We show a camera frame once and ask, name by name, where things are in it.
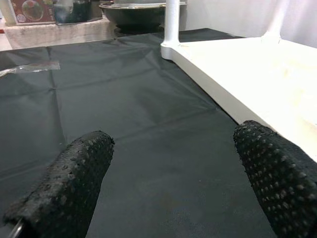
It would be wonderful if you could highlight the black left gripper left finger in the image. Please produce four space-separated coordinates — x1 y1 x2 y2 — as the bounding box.
3 130 115 238

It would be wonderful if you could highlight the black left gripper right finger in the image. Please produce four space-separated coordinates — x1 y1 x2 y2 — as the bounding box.
233 120 317 238

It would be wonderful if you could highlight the white plastic table top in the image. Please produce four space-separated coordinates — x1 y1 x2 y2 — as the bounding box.
160 34 317 164

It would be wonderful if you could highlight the white plastic table leg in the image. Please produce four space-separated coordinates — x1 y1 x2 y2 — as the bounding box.
163 0 182 47
261 0 293 43

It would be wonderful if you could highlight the crinkled clear tape strip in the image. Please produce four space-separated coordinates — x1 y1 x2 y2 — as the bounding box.
0 61 61 78

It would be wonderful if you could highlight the bench with white lace cloth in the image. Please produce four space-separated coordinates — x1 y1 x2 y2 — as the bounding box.
3 18 117 50

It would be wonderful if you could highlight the black plastic bag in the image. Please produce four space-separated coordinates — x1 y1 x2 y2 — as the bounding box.
53 0 104 25

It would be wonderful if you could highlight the black round wok stand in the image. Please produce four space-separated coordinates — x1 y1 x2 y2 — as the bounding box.
99 0 188 33

